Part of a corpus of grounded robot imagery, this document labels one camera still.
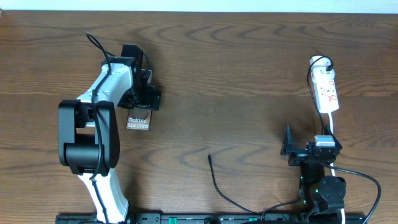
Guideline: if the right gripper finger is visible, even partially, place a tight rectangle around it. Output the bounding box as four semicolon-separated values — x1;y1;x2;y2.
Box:
323;126;343;149
280;125;294;156

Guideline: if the black USB charging cable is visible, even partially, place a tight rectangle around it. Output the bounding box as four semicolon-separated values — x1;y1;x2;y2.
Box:
207;55;335;216

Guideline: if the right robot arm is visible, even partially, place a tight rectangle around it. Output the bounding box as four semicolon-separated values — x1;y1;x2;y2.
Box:
280;126;346;223

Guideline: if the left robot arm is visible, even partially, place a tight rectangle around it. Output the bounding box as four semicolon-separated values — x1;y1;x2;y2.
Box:
58;44;161;223

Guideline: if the white USB charger adapter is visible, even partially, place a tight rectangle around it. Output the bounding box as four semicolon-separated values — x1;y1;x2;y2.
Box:
310;55;335;79

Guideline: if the white power strip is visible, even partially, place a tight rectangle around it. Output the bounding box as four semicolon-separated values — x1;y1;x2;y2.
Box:
311;67;339;114

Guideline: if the white power strip cord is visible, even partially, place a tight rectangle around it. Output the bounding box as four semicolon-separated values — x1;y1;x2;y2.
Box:
327;112;346;224

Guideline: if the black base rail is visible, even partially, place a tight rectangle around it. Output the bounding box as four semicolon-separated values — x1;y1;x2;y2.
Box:
55;213;366;224

